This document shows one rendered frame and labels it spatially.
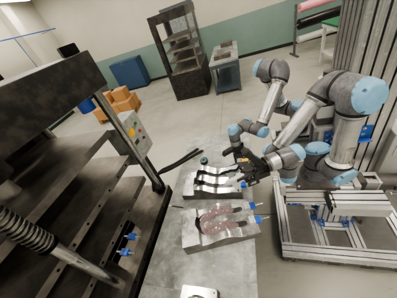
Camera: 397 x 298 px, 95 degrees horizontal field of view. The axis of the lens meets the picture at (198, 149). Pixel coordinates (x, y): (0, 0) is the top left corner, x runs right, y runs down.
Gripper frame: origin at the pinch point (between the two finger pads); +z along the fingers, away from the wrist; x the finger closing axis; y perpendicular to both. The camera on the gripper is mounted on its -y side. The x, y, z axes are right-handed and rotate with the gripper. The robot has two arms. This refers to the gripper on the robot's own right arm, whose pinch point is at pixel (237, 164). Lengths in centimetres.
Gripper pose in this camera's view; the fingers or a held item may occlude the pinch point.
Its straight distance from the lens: 144.9
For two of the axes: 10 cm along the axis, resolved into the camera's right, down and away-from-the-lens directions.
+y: 9.4, -1.0, -3.1
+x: 1.7, -6.6, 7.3
